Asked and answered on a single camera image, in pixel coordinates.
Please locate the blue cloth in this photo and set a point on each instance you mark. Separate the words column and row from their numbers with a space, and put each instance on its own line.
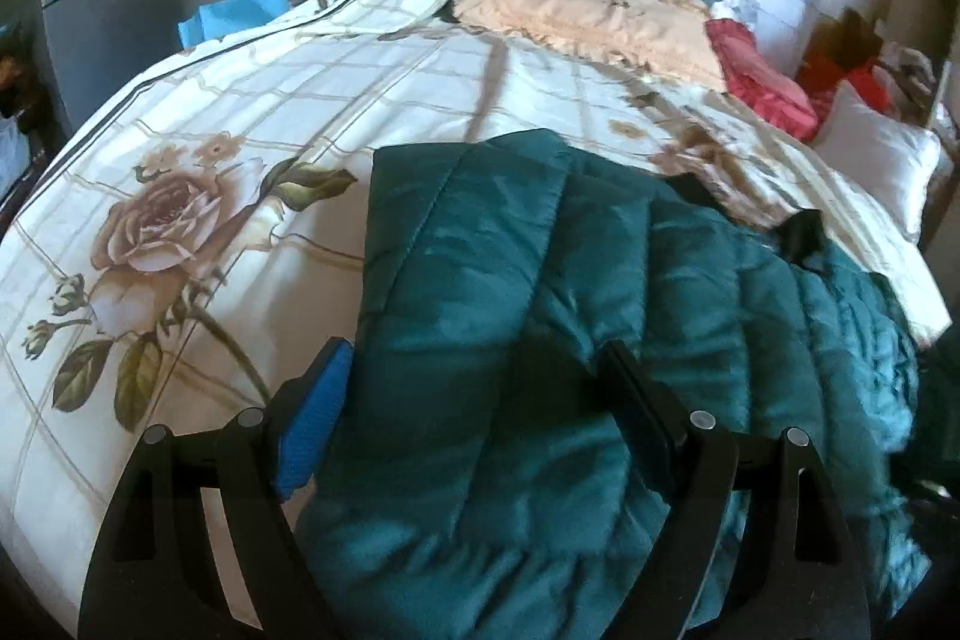
column 236, row 9

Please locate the red ruffled cushion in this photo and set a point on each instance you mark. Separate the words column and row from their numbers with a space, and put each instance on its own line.
column 757, row 78

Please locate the dark green puffer jacket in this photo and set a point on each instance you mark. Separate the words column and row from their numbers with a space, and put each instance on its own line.
column 570, row 340

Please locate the beige ruffled pillow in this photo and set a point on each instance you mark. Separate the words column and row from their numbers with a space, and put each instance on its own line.
column 592, row 10

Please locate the white pillow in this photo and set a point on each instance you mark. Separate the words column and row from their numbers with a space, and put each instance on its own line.
column 881, row 156

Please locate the red bag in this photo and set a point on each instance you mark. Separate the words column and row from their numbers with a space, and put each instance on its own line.
column 844, row 59

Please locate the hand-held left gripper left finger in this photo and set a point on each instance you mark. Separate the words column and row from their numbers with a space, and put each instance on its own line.
column 315, row 411

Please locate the floral checked bed quilt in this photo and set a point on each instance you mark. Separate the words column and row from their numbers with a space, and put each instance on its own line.
column 247, row 175

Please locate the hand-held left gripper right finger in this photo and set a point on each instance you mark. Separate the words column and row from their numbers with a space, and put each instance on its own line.
column 637, row 400

